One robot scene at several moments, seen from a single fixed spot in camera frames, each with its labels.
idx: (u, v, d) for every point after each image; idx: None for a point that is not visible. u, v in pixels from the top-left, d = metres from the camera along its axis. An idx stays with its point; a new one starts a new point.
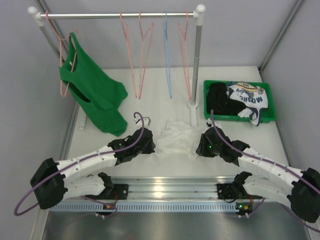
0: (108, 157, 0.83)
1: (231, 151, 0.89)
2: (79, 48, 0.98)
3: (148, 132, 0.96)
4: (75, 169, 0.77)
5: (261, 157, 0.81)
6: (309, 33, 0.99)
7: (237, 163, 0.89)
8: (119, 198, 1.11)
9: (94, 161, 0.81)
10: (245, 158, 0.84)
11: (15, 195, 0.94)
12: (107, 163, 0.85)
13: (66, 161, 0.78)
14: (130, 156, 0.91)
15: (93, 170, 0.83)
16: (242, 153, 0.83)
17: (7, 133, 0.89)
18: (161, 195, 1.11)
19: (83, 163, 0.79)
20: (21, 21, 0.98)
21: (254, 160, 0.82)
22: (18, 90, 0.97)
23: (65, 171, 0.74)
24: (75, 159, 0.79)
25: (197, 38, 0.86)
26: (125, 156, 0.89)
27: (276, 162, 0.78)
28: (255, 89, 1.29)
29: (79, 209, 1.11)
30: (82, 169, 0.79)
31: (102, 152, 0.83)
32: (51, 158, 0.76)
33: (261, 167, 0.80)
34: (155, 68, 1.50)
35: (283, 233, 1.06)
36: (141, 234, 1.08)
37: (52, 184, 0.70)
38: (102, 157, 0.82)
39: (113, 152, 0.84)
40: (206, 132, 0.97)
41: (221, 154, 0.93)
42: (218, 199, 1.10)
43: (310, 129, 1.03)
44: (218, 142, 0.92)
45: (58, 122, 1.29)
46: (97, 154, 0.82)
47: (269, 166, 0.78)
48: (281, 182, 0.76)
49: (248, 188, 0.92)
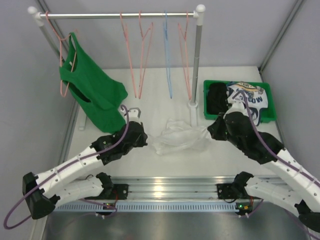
0: (90, 161, 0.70)
1: (259, 146, 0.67)
2: (79, 48, 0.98)
3: (138, 126, 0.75)
4: (55, 180, 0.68)
5: (299, 170, 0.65)
6: (310, 33, 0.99)
7: (264, 163, 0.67)
8: (119, 198, 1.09)
9: (77, 169, 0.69)
10: (280, 165, 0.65)
11: (16, 194, 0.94)
12: (92, 166, 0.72)
13: (45, 172, 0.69)
14: (119, 154, 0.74)
15: (78, 176, 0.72)
16: (277, 157, 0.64)
17: (8, 133, 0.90)
18: (161, 195, 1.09)
19: (63, 173, 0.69)
20: (21, 21, 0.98)
21: (289, 171, 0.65)
22: (18, 90, 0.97)
23: (44, 184, 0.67)
24: (54, 169, 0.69)
25: (197, 38, 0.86)
26: (113, 154, 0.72)
27: (315, 179, 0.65)
28: (255, 89, 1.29)
29: (79, 209, 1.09)
30: (64, 179, 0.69)
31: (82, 156, 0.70)
32: (30, 172, 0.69)
33: (295, 180, 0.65)
34: (155, 68, 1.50)
35: (282, 233, 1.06)
36: (141, 234, 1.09)
37: (34, 200, 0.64)
38: (83, 163, 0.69)
39: (95, 154, 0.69)
40: (226, 119, 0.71)
41: (244, 149, 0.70)
42: (218, 199, 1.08)
43: (311, 129, 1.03)
44: (244, 135, 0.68)
45: (58, 122, 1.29)
46: (77, 160, 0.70)
47: (307, 183, 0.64)
48: (310, 199, 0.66)
49: (250, 191, 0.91)
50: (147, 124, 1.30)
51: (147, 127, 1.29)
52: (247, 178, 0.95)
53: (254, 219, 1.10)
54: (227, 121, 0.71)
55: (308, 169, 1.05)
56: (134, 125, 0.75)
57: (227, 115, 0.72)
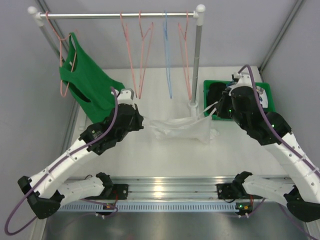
0: (80, 155, 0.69)
1: (263, 125, 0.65)
2: (79, 48, 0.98)
3: (128, 109, 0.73)
4: (49, 180, 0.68)
5: (302, 156, 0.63)
6: (310, 33, 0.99)
7: (266, 144, 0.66)
8: (120, 198, 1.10)
9: (68, 166, 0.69)
10: (283, 148, 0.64)
11: (16, 194, 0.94)
12: (85, 158, 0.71)
13: (39, 173, 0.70)
14: (111, 141, 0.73)
15: (71, 171, 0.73)
16: (281, 140, 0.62)
17: (7, 133, 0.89)
18: (161, 195, 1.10)
19: (56, 171, 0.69)
20: (21, 21, 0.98)
21: (292, 156, 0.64)
22: (18, 90, 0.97)
23: (39, 187, 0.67)
24: (46, 170, 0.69)
25: (197, 38, 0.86)
26: (105, 143, 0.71)
27: (317, 169, 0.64)
28: (255, 89, 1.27)
29: (80, 209, 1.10)
30: (58, 178, 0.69)
31: (72, 151, 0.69)
32: (22, 176, 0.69)
33: (296, 167, 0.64)
34: (155, 68, 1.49)
35: (283, 233, 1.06)
36: (141, 234, 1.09)
37: (31, 202, 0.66)
38: (74, 157, 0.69)
39: (85, 147, 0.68)
40: (232, 94, 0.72)
41: (248, 127, 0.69)
42: (218, 199, 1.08)
43: (311, 129, 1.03)
44: (249, 111, 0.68)
45: (58, 122, 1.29)
46: (68, 156, 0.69)
47: (307, 172, 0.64)
48: (304, 188, 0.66)
49: (247, 187, 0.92)
50: None
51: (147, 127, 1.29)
52: (246, 178, 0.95)
53: (254, 219, 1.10)
54: (233, 95, 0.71)
55: None
56: (126, 109, 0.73)
57: (235, 90, 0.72)
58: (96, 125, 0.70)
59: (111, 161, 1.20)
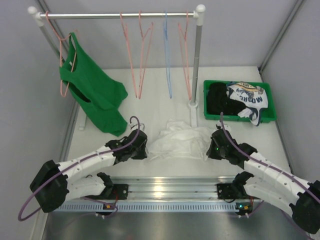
0: (107, 156, 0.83)
1: (237, 153, 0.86)
2: (79, 48, 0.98)
3: (143, 133, 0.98)
4: (77, 169, 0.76)
5: (268, 164, 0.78)
6: (310, 33, 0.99)
7: (243, 166, 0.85)
8: (120, 198, 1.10)
9: (95, 161, 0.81)
10: (252, 163, 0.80)
11: (16, 194, 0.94)
12: (106, 162, 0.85)
13: (66, 162, 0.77)
14: (127, 155, 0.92)
15: (92, 170, 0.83)
16: (249, 157, 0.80)
17: (8, 133, 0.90)
18: (160, 195, 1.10)
19: (85, 163, 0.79)
20: (21, 21, 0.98)
21: (260, 166, 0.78)
22: (18, 90, 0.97)
23: (67, 171, 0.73)
24: (75, 160, 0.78)
25: (197, 39, 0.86)
26: (122, 155, 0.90)
27: (283, 171, 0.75)
28: (255, 89, 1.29)
29: (80, 209, 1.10)
30: (84, 169, 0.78)
31: (101, 152, 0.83)
32: (51, 160, 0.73)
33: (267, 174, 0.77)
34: (155, 68, 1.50)
35: (282, 233, 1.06)
36: (141, 234, 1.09)
37: (56, 185, 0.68)
38: (101, 157, 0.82)
39: (111, 151, 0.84)
40: (212, 136, 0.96)
41: (227, 156, 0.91)
42: (218, 199, 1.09)
43: (310, 129, 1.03)
44: (225, 145, 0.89)
45: (58, 122, 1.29)
46: (96, 154, 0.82)
47: (276, 174, 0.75)
48: (284, 191, 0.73)
49: (249, 190, 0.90)
50: (146, 124, 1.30)
51: (146, 127, 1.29)
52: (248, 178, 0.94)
53: (254, 219, 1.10)
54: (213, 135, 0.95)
55: (307, 169, 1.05)
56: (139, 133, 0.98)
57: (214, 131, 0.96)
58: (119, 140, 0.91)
59: None
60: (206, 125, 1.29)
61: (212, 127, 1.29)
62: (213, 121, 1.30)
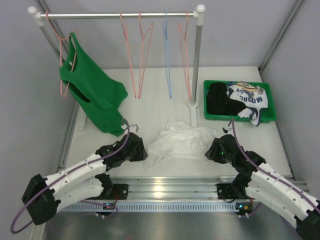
0: (97, 166, 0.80)
1: (244, 162, 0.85)
2: (79, 48, 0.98)
3: (136, 136, 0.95)
4: (64, 182, 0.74)
5: (277, 177, 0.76)
6: (310, 33, 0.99)
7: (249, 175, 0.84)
8: (120, 198, 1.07)
9: (84, 172, 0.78)
10: (260, 174, 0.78)
11: (16, 194, 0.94)
12: (97, 171, 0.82)
13: (54, 175, 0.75)
14: (119, 161, 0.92)
15: (83, 180, 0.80)
16: (257, 168, 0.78)
17: (8, 133, 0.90)
18: (161, 195, 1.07)
19: (73, 175, 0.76)
20: (21, 21, 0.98)
21: (269, 179, 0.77)
22: (18, 90, 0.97)
23: (54, 185, 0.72)
24: (63, 172, 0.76)
25: (197, 39, 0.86)
26: (114, 162, 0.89)
27: (293, 185, 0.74)
28: (255, 89, 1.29)
29: (79, 209, 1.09)
30: (71, 182, 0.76)
31: (90, 161, 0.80)
32: (39, 174, 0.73)
33: (275, 187, 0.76)
34: (155, 68, 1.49)
35: (282, 232, 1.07)
36: (141, 234, 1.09)
37: (44, 200, 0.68)
38: (90, 166, 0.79)
39: (101, 159, 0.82)
40: (219, 140, 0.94)
41: (234, 164, 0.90)
42: (218, 199, 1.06)
43: (310, 130, 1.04)
44: (232, 152, 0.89)
45: (58, 122, 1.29)
46: (85, 165, 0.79)
47: (285, 189, 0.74)
48: (292, 206, 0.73)
49: (250, 192, 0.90)
50: (146, 124, 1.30)
51: (146, 127, 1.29)
52: (249, 180, 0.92)
53: (255, 219, 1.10)
54: (220, 141, 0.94)
55: (307, 169, 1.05)
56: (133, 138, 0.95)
57: (221, 136, 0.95)
58: (110, 145, 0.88)
59: None
60: (206, 125, 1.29)
61: (212, 127, 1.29)
62: (213, 121, 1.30)
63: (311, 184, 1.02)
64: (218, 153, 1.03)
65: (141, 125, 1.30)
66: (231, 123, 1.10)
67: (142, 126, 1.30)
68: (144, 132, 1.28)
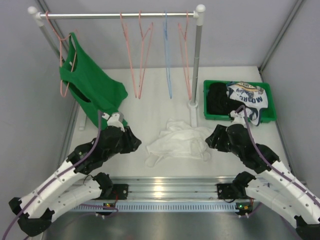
0: (68, 177, 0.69)
1: (255, 156, 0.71)
2: (79, 48, 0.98)
3: (116, 130, 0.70)
4: (38, 202, 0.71)
5: (292, 180, 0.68)
6: (310, 33, 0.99)
7: (258, 172, 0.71)
8: (119, 198, 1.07)
9: (56, 187, 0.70)
10: (274, 174, 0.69)
11: (17, 194, 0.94)
12: (74, 179, 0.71)
13: (31, 194, 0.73)
14: (99, 161, 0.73)
15: (62, 191, 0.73)
16: (270, 166, 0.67)
17: (8, 133, 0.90)
18: (161, 195, 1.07)
19: (44, 194, 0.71)
20: (21, 21, 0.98)
21: (282, 180, 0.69)
22: (18, 91, 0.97)
23: (29, 208, 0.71)
24: (35, 192, 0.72)
25: (197, 38, 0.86)
26: (91, 165, 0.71)
27: (307, 190, 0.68)
28: (255, 89, 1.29)
29: (79, 209, 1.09)
30: (46, 199, 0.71)
31: (59, 174, 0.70)
32: (13, 198, 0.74)
33: (288, 190, 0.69)
34: (154, 68, 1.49)
35: (282, 233, 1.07)
36: (142, 234, 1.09)
37: (21, 223, 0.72)
38: (61, 179, 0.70)
39: (72, 167, 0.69)
40: (227, 130, 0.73)
41: (242, 157, 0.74)
42: (218, 199, 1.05)
43: (309, 130, 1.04)
44: (242, 145, 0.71)
45: (58, 122, 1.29)
46: (56, 178, 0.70)
47: (299, 194, 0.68)
48: (302, 210, 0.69)
49: (250, 192, 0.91)
50: (146, 124, 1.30)
51: (146, 128, 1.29)
52: (249, 180, 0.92)
53: (255, 219, 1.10)
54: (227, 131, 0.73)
55: (307, 169, 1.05)
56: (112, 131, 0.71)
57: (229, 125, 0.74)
58: (86, 146, 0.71)
59: (110, 161, 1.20)
60: (206, 125, 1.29)
61: (212, 127, 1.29)
62: (213, 121, 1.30)
63: (312, 184, 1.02)
64: (222, 143, 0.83)
65: (141, 125, 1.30)
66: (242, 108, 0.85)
67: (143, 126, 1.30)
68: (144, 132, 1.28)
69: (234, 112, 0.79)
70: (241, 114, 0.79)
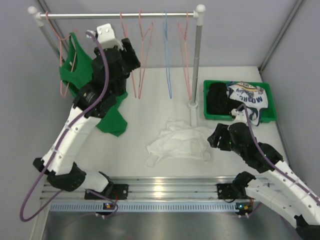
0: (80, 124, 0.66)
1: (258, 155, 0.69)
2: (79, 48, 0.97)
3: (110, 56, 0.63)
4: (59, 157, 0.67)
5: (295, 180, 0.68)
6: (310, 32, 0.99)
7: (261, 171, 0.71)
8: (119, 198, 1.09)
9: (72, 137, 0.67)
10: (276, 174, 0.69)
11: (16, 194, 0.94)
12: (87, 127, 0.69)
13: (48, 153, 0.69)
14: (109, 99, 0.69)
15: (79, 143, 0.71)
16: (274, 166, 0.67)
17: (7, 132, 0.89)
18: (161, 195, 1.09)
19: (62, 148, 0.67)
20: (21, 20, 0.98)
21: (285, 180, 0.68)
22: (18, 90, 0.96)
23: (52, 165, 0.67)
24: (52, 148, 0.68)
25: (197, 38, 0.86)
26: (102, 105, 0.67)
27: (311, 191, 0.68)
28: (255, 89, 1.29)
29: (79, 209, 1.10)
30: (66, 153, 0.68)
31: (70, 123, 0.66)
32: (35, 158, 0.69)
33: (291, 190, 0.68)
34: (154, 68, 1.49)
35: (283, 233, 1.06)
36: (142, 234, 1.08)
37: (51, 180, 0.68)
38: (75, 128, 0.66)
39: (82, 115, 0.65)
40: (230, 129, 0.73)
41: (244, 157, 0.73)
42: (218, 199, 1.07)
43: (309, 129, 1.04)
44: (245, 144, 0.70)
45: (58, 122, 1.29)
46: (69, 128, 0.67)
47: (302, 195, 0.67)
48: (304, 210, 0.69)
49: (250, 191, 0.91)
50: (147, 124, 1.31)
51: (146, 128, 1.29)
52: (249, 179, 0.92)
53: (255, 219, 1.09)
54: (230, 130, 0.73)
55: (308, 169, 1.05)
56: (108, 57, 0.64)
57: (231, 125, 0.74)
58: (87, 87, 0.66)
59: (110, 161, 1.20)
60: (206, 125, 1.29)
61: (212, 127, 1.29)
62: (213, 121, 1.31)
63: (312, 184, 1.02)
64: (224, 142, 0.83)
65: (141, 125, 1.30)
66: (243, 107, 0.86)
67: (143, 126, 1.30)
68: (144, 132, 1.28)
69: (235, 110, 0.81)
70: (242, 112, 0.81)
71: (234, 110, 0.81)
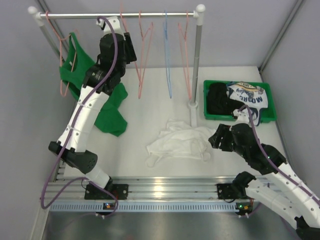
0: (93, 100, 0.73)
1: (261, 156, 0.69)
2: (79, 48, 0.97)
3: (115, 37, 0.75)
4: (76, 134, 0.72)
5: (298, 183, 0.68)
6: (310, 32, 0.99)
7: (264, 172, 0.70)
8: (119, 198, 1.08)
9: (87, 112, 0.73)
10: (280, 177, 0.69)
11: (16, 194, 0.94)
12: (98, 105, 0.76)
13: (64, 133, 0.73)
14: (115, 78, 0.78)
15: (93, 120, 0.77)
16: (278, 170, 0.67)
17: (7, 132, 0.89)
18: (161, 195, 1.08)
19: (78, 125, 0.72)
20: (21, 20, 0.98)
21: (289, 183, 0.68)
22: (18, 90, 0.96)
23: (70, 143, 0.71)
24: (68, 127, 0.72)
25: (197, 38, 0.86)
26: (111, 81, 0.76)
27: (313, 194, 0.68)
28: (255, 89, 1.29)
29: (79, 209, 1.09)
30: (83, 129, 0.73)
31: (84, 101, 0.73)
32: (51, 142, 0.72)
33: (293, 193, 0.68)
34: (155, 68, 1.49)
35: (282, 233, 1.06)
36: (142, 234, 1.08)
37: (69, 158, 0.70)
38: (88, 104, 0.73)
39: (94, 91, 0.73)
40: (232, 130, 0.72)
41: (247, 159, 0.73)
42: (218, 199, 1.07)
43: (309, 130, 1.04)
44: (248, 145, 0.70)
45: (58, 122, 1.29)
46: (83, 106, 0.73)
47: (305, 197, 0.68)
48: (305, 213, 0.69)
49: (250, 192, 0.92)
50: (147, 124, 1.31)
51: (145, 128, 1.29)
52: (249, 180, 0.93)
53: (255, 219, 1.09)
54: (233, 131, 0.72)
55: (308, 169, 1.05)
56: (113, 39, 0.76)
57: (233, 125, 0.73)
58: (95, 68, 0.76)
59: (110, 161, 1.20)
60: (206, 125, 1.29)
61: (211, 127, 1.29)
62: (213, 121, 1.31)
63: (312, 185, 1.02)
64: (225, 142, 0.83)
65: (141, 125, 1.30)
66: (245, 108, 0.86)
67: (143, 126, 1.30)
68: (144, 132, 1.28)
69: (237, 110, 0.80)
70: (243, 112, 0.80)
71: (236, 110, 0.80)
